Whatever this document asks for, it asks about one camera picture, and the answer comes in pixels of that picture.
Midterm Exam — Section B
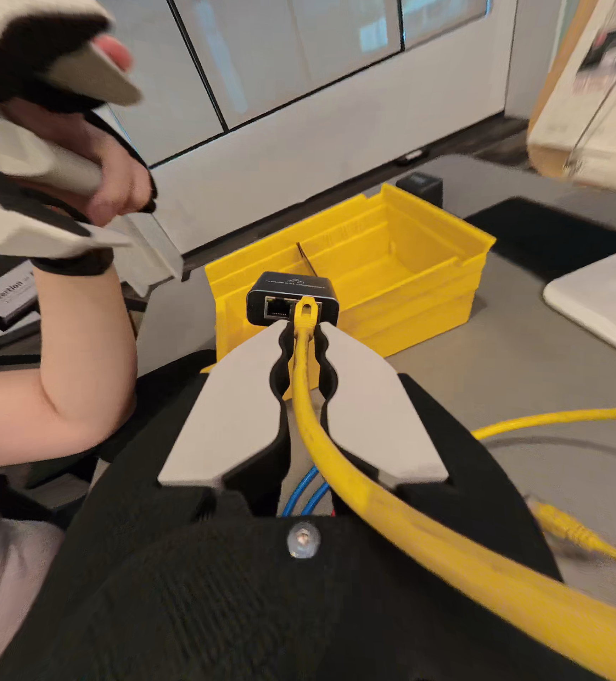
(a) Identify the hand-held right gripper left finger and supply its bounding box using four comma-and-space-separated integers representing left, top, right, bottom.
157, 319, 293, 517

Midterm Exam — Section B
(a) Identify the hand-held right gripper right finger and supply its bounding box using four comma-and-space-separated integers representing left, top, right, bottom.
316, 322, 450, 490

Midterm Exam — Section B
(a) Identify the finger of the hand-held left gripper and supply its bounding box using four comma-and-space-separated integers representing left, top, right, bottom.
0, 0, 116, 39
0, 176, 186, 299

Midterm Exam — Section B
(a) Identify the black ethernet splitter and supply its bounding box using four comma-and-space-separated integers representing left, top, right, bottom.
245, 270, 341, 327

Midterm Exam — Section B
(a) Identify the yellow ethernet cable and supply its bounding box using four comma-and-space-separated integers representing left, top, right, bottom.
291, 296, 616, 681

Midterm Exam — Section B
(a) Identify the yellow plastic bin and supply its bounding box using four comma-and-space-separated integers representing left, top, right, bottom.
203, 182, 497, 401

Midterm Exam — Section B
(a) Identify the person's left forearm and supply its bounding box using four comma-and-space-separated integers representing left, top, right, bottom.
0, 263, 140, 473

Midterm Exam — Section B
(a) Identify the person's left hand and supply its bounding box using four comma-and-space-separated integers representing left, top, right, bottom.
0, 33, 158, 228

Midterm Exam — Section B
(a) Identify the black smartwatch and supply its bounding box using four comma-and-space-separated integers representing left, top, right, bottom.
30, 246, 116, 278

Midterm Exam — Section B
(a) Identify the small black box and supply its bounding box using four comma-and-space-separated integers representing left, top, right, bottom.
394, 171, 444, 209

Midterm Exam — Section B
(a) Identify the black table mat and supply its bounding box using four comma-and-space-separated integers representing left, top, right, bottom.
464, 196, 616, 280

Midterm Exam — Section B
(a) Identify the white sign stand base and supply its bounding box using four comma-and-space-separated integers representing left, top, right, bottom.
543, 238, 616, 369

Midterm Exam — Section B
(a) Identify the large paned window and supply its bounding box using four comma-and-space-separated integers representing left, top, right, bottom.
167, 0, 494, 133

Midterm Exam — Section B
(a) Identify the instruction sign board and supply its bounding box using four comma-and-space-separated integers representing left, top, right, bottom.
526, 0, 616, 199

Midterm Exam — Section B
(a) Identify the blue ethernet cable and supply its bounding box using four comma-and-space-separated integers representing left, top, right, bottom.
280, 464, 334, 518

